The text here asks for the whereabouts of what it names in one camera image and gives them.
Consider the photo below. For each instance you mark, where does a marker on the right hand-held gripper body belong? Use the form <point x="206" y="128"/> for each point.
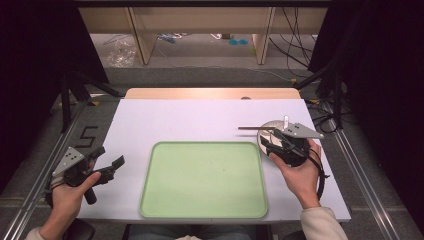
<point x="295" y="150"/>

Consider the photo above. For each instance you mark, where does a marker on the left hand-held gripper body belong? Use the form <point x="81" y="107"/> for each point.
<point x="68" y="160"/>

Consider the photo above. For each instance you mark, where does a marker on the silver metal bowl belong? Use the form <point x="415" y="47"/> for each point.
<point x="266" y="132"/>

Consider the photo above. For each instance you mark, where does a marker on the green tray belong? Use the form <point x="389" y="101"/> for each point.
<point x="203" y="180"/>

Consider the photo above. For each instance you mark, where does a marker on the person's right hand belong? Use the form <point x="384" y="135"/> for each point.
<point x="301" y="183"/>

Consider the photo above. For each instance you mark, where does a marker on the person's left hand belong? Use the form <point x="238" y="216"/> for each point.
<point x="66" y="200"/>

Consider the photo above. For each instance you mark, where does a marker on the white spoon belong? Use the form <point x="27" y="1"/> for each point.
<point x="286" y="120"/>

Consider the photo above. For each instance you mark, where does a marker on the brown chopstick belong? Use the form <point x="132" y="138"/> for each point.
<point x="253" y="128"/>

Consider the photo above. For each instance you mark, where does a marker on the black metal stand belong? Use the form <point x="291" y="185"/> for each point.
<point x="71" y="93"/>
<point x="333" y="90"/>

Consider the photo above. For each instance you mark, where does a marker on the black chair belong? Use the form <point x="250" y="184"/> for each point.
<point x="78" y="230"/>

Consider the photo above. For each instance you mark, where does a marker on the clear plastic bag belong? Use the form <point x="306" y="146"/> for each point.
<point x="121" y="55"/>

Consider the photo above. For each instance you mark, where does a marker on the blue round objects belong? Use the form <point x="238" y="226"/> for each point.
<point x="238" y="42"/>

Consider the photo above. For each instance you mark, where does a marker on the wooden shelf unit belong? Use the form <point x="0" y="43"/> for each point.
<point x="200" y="20"/>

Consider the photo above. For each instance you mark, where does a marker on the aluminium rail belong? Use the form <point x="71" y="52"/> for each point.
<point x="363" y="180"/>
<point x="36" y="180"/>

